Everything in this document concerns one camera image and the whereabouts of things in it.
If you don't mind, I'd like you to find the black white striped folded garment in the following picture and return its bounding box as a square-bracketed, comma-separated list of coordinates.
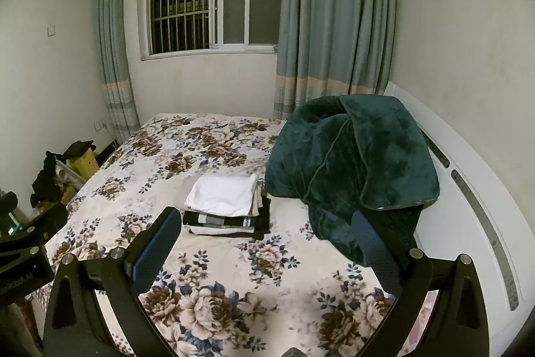
[183, 210, 256, 237]

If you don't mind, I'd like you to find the narrow grey-green curtain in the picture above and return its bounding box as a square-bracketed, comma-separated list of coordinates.
[97, 0, 140, 144]

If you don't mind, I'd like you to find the wide grey-green curtain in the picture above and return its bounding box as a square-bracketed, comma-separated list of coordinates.
[273, 0, 398, 120]

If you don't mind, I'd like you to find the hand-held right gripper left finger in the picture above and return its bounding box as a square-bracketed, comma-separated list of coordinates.
[43, 206, 182, 357]

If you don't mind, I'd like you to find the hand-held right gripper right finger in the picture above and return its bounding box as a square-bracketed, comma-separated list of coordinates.
[351, 210, 491, 357]

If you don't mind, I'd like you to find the black cloth on yellow box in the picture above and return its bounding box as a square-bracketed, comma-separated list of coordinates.
[63, 140, 97, 159]

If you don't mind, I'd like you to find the floral bed sheet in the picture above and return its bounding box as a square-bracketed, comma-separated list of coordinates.
[25, 112, 439, 357]

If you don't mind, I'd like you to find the white t-shirt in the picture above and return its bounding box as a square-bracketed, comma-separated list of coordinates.
[185, 174, 258, 215]

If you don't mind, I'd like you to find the white bed headboard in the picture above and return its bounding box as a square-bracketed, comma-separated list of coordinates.
[382, 81, 528, 357]

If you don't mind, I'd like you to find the dark green plush blanket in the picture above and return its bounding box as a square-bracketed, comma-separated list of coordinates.
[265, 93, 441, 268]

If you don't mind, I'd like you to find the clutter pile by wall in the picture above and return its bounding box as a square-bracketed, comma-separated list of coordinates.
[31, 151, 64, 204]

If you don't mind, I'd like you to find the yellow box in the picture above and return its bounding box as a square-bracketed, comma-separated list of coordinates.
[67, 150, 99, 183]

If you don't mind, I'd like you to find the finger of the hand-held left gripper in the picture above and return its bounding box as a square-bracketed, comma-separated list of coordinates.
[23, 201, 68, 253]

